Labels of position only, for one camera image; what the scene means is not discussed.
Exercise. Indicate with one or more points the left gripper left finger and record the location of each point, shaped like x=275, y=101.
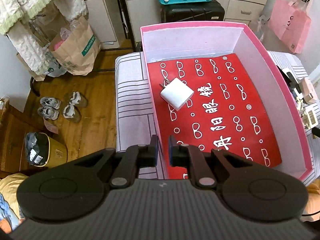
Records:
x=132, y=160

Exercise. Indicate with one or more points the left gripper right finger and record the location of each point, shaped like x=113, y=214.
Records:
x=191, y=158

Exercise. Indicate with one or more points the white charger cube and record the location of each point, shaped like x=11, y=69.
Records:
x=176, y=93

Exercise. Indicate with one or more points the pink cardboard box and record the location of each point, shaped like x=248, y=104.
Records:
x=189, y=40

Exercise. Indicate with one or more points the black battery charger cradle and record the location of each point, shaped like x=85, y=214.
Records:
x=289, y=78

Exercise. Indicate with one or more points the cream hair claw clip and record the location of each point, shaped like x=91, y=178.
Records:
x=308, y=115

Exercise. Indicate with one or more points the pink round label printer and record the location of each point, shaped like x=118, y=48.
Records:
x=308, y=90

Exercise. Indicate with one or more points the red printed paper bag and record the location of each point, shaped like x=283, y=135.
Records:
x=224, y=113

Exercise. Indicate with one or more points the brown white slipper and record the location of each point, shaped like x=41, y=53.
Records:
x=76, y=99
x=71, y=113

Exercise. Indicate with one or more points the yellow waste bin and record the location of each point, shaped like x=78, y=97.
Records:
x=44, y=151

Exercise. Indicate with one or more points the grey white sneaker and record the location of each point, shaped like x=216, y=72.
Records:
x=50, y=102
x=48, y=112

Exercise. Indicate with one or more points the brown paper bag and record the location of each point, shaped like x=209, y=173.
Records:
x=76, y=47

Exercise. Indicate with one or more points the black clothes rack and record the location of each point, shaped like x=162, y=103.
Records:
x=126, y=23

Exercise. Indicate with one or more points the black suitcase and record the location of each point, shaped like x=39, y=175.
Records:
x=198, y=11

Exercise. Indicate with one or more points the beige wardrobe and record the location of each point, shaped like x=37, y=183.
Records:
x=131, y=15

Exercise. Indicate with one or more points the pink shopping bag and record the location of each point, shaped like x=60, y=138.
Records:
x=291, y=23

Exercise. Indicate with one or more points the cream knitted cardigan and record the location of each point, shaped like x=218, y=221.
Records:
x=15, y=17

